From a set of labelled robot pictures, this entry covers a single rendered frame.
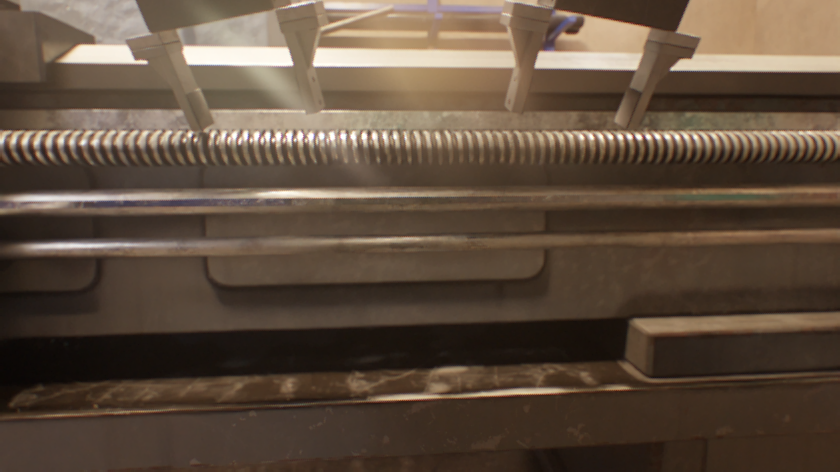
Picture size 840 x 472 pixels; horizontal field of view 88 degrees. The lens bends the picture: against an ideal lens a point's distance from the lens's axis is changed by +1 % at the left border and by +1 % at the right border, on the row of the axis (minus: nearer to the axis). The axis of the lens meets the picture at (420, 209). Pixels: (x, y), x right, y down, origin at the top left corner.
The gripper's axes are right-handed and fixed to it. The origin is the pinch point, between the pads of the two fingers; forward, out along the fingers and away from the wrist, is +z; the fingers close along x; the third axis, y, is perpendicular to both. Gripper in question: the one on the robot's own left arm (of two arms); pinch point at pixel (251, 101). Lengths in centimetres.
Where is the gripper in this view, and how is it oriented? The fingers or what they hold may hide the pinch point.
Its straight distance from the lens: 51.0
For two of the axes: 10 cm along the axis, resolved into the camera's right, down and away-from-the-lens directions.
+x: -9.8, 1.0, 1.7
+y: 0.9, -4.9, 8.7
